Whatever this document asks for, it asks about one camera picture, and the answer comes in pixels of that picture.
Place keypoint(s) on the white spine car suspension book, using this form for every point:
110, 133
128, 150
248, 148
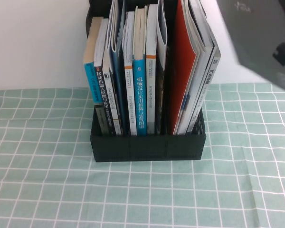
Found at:
207, 80

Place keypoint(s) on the grey spine orange-band book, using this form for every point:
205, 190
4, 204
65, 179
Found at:
151, 95

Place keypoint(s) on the blue spine mechanism book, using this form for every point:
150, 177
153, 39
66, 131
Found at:
140, 95

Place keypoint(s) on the white spine orange-band book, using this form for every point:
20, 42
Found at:
130, 107

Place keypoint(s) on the black mesh book holder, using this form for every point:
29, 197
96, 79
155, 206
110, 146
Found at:
147, 149

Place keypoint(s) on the cyan spine book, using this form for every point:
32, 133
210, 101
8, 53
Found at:
92, 80

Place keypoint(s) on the white thin magazine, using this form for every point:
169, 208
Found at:
195, 78

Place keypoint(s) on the red cover brochure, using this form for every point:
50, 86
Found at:
180, 71

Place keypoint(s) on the dark cover floppy magazine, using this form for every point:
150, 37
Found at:
159, 95

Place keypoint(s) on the tall blue thin brochure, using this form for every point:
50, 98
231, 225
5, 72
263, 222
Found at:
116, 71

